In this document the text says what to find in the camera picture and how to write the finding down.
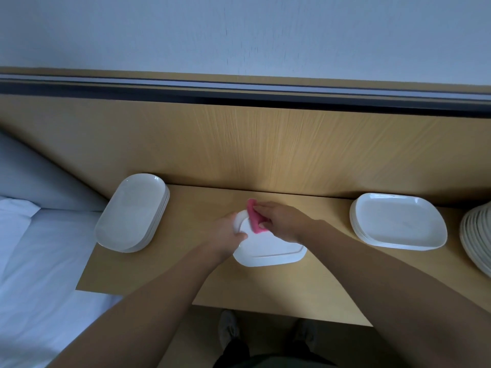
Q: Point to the stack of white rectangular plates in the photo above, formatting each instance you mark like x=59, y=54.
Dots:
x=399, y=220

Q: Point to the person's right forearm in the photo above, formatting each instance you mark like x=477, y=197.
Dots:
x=403, y=299

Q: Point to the pile of white oblong plates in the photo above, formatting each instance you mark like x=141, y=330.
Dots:
x=130, y=210

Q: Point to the grey upholstered headboard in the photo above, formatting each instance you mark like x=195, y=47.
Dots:
x=38, y=176

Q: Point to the pink cleaning cloth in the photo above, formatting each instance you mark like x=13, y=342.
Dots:
x=253, y=217

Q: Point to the black wall rail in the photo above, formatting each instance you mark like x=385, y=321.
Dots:
x=230, y=97

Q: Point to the white pillow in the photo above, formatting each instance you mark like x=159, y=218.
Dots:
x=14, y=222

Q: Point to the person's left forearm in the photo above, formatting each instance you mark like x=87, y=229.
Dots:
x=138, y=318

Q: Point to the person's left hand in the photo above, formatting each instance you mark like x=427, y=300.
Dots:
x=226, y=237

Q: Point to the person's right hand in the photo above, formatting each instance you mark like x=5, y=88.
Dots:
x=288, y=222

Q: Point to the white glossy rectangular plate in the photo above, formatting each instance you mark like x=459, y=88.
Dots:
x=265, y=255

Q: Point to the stack of white round plates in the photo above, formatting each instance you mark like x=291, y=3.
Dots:
x=479, y=237

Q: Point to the white bed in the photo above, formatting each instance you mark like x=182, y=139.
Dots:
x=46, y=287

